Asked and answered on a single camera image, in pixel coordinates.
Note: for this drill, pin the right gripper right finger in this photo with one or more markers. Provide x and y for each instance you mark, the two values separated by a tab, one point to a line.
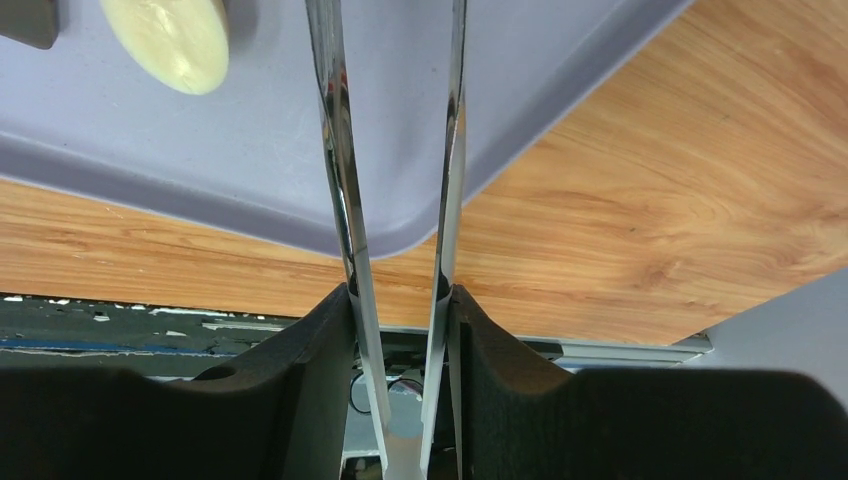
519	416

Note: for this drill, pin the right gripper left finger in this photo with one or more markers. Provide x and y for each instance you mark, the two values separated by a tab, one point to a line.
276	411

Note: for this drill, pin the dark ridged chocolate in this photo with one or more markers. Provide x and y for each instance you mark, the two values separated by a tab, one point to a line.
31	22

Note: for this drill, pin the lavender tray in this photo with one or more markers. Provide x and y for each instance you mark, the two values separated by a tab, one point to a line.
83	118

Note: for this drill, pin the white oval chocolate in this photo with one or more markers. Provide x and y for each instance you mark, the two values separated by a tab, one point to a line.
182	44

